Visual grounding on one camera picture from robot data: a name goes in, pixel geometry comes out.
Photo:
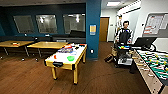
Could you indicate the red bowl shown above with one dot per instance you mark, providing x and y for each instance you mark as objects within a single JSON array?
[{"x": 82, "y": 44}]

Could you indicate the black cushion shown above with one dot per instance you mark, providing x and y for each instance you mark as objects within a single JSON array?
[{"x": 77, "y": 33}]

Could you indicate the orange game box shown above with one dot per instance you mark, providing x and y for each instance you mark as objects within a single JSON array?
[{"x": 68, "y": 46}]

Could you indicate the green bowl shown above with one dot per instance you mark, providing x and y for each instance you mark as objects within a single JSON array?
[{"x": 70, "y": 58}]

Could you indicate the black bench sofa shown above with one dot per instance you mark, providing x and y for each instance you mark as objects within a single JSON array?
[{"x": 63, "y": 37}]

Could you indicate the brown wooden door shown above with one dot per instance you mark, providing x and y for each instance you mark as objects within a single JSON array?
[{"x": 104, "y": 29}]

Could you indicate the brown bag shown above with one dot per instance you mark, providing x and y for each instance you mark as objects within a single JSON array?
[{"x": 108, "y": 59}]

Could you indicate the dark framed window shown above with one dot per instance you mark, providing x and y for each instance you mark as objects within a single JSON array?
[
  {"x": 74, "y": 22},
  {"x": 23, "y": 24},
  {"x": 46, "y": 23}
]

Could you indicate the small red cup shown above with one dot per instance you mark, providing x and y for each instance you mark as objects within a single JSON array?
[{"x": 55, "y": 56}]

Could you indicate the long wooden table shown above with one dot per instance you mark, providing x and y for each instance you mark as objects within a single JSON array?
[
  {"x": 6, "y": 43},
  {"x": 46, "y": 44}
]

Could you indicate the person in dark shirt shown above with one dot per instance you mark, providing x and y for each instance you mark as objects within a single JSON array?
[{"x": 125, "y": 33}]

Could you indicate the ceiling light panel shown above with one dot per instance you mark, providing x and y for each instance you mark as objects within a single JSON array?
[{"x": 113, "y": 3}]

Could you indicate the black monitor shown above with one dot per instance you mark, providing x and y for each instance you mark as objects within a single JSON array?
[{"x": 144, "y": 41}]

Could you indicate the small red white item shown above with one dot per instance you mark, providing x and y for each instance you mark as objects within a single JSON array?
[{"x": 15, "y": 43}]

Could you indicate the green foosball table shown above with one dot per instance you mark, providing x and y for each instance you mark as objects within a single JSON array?
[{"x": 153, "y": 68}]

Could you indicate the white wall outlet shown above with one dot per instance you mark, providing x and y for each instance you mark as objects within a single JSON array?
[{"x": 92, "y": 51}]

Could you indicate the pale yellow wall sign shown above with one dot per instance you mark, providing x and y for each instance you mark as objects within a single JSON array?
[{"x": 92, "y": 29}]

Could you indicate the wall board with papers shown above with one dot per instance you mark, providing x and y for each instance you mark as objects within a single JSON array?
[{"x": 155, "y": 25}]

